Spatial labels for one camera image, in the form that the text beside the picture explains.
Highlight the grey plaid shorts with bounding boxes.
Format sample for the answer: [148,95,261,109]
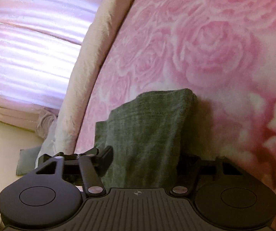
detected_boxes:
[95,89,197,188]

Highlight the mauve pillow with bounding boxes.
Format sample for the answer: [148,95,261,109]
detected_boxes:
[35,109,57,139]

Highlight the grey square cushion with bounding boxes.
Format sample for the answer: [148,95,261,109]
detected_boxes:
[16,146,41,176]

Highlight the beige side curtain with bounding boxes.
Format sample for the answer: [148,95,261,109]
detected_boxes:
[0,104,50,131]

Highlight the pink rose bed blanket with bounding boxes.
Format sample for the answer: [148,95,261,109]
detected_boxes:
[76,0,276,192]

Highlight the pink sheer curtain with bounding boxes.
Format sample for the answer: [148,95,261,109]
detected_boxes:
[0,0,102,110]

